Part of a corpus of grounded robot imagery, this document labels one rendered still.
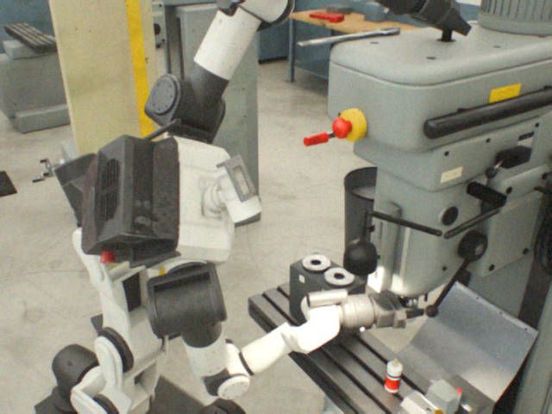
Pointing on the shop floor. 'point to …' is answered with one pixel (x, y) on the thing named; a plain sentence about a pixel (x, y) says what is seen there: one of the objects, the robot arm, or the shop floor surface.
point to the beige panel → (106, 73)
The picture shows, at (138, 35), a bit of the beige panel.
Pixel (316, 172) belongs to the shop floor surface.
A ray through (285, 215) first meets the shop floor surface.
